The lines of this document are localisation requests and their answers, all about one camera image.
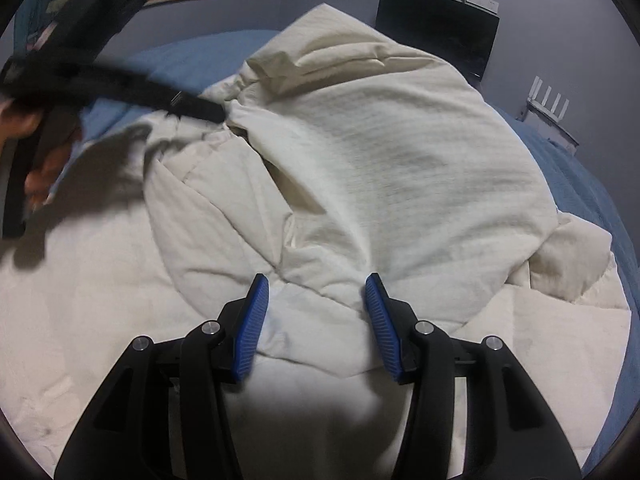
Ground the blue fleece blanket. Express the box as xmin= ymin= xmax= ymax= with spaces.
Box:
xmin=80 ymin=29 xmax=640 ymax=480

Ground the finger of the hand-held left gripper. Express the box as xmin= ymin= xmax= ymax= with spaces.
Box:
xmin=87 ymin=67 xmax=226 ymax=124

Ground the white router with antennas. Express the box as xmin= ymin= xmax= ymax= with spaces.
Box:
xmin=516 ymin=75 xmax=581 ymax=149

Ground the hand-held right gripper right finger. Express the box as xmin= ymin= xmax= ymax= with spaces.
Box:
xmin=364 ymin=273 xmax=583 ymax=480

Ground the person's left hand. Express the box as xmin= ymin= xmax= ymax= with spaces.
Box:
xmin=0 ymin=100 xmax=84 ymax=212

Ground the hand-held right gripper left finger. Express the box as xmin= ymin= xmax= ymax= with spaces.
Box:
xmin=54 ymin=273 xmax=271 ymax=480

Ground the black monitor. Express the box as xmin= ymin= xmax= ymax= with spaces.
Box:
xmin=375 ymin=0 xmax=501 ymax=81

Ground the cream hooded puffer jacket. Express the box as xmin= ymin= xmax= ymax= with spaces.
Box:
xmin=0 ymin=2 xmax=632 ymax=480

